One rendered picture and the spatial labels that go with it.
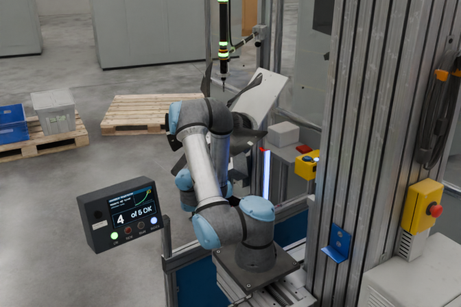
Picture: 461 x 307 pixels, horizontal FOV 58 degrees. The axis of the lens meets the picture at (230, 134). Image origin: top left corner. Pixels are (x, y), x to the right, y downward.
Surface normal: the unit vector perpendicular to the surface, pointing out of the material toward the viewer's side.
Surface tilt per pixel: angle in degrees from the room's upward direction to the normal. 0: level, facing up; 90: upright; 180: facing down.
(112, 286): 0
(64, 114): 95
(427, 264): 0
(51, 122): 95
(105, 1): 90
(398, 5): 90
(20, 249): 0
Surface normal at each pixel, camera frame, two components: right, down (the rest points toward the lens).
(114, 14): 0.35, 0.40
